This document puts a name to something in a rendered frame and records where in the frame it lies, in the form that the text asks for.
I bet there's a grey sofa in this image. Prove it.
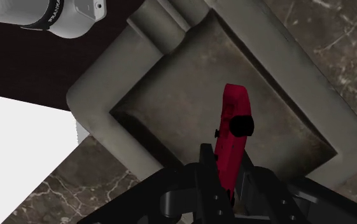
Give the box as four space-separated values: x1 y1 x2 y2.
66 0 357 199

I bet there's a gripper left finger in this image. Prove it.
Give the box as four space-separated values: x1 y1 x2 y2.
78 143 236 224

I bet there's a red game controller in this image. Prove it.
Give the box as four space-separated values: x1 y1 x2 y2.
213 83 255 201

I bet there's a dark robot stand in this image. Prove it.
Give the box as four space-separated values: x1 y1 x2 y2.
0 0 146 112

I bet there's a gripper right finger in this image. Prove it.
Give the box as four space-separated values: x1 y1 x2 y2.
234 151 357 224

